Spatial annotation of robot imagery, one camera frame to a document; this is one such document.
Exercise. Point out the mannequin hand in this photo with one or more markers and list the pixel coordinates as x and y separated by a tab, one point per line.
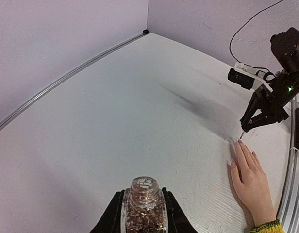
251	185

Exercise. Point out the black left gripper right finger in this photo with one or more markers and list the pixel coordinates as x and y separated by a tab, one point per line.
177	220

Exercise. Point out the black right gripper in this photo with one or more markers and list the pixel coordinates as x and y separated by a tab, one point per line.
267	107

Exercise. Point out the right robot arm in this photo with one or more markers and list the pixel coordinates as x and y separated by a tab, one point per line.
285	48

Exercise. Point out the aluminium front rail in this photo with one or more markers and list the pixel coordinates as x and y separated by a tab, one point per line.
288	212

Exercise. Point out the rainbow sleeve forearm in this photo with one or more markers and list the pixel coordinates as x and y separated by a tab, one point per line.
271	227

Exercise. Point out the glitter nail polish bottle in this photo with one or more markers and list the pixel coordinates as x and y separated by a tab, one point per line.
143	208

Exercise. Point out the aluminium back table rail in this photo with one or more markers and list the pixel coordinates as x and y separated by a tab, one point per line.
64	78

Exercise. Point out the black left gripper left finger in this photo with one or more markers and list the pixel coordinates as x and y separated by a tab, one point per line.
110	221

